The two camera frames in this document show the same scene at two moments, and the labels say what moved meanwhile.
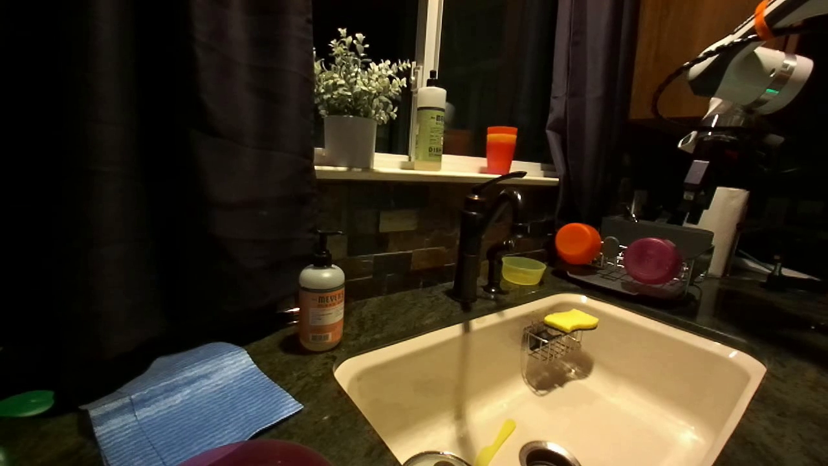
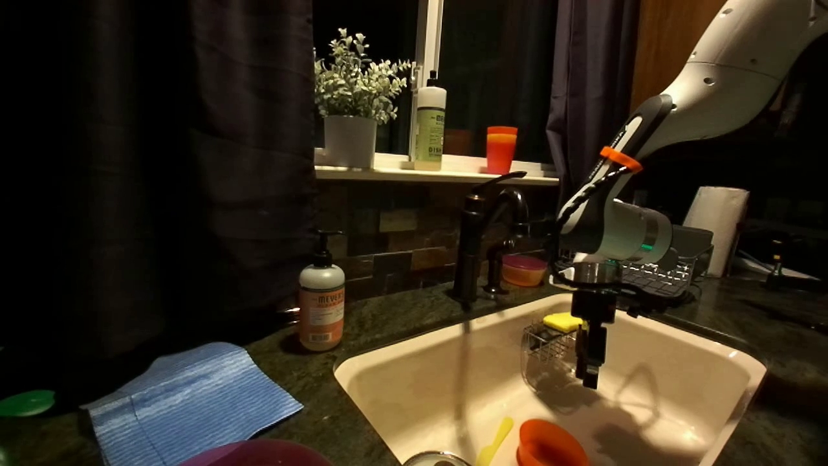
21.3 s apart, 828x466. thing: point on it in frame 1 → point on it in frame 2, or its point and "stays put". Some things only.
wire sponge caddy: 555,358 stays put
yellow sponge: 573,320 stays put
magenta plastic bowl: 652,259 → 520,269
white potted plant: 355,96 stays put
